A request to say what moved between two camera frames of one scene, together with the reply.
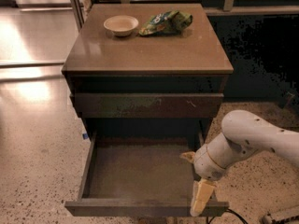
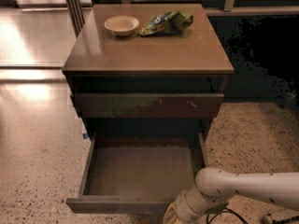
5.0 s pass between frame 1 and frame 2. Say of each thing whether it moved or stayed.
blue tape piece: stayed
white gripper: moved
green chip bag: stayed
